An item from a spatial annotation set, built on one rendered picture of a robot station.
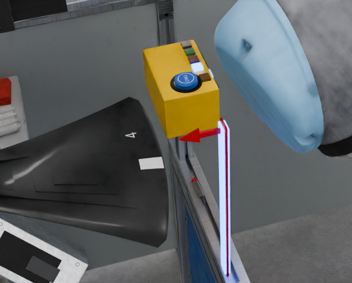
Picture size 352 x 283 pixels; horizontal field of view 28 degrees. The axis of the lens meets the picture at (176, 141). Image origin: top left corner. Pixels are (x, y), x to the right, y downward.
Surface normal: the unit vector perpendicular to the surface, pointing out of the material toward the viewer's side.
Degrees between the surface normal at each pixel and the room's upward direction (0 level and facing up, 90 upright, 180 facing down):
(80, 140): 8
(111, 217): 24
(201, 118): 90
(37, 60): 90
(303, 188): 90
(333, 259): 0
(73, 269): 50
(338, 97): 82
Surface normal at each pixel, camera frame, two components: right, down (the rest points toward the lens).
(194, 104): 0.26, 0.65
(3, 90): -0.06, -0.73
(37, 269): 0.16, 0.03
